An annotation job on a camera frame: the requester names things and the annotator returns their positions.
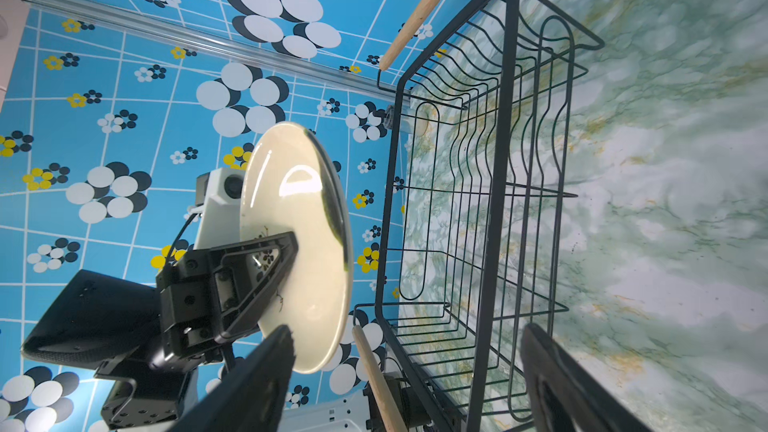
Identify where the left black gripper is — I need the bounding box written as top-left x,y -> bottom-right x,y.
149,232 -> 299,372

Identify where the black wire dish rack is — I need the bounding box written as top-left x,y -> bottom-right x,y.
372,0 -> 603,431

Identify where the clear jar black lid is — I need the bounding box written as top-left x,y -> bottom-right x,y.
382,105 -> 397,130

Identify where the cream small plate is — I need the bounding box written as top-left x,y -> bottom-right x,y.
240,122 -> 354,374

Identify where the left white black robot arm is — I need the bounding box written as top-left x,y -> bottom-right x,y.
21,232 -> 299,431

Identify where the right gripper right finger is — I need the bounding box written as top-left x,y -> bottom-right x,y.
520,323 -> 650,432

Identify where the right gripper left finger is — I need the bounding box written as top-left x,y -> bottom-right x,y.
171,325 -> 295,432

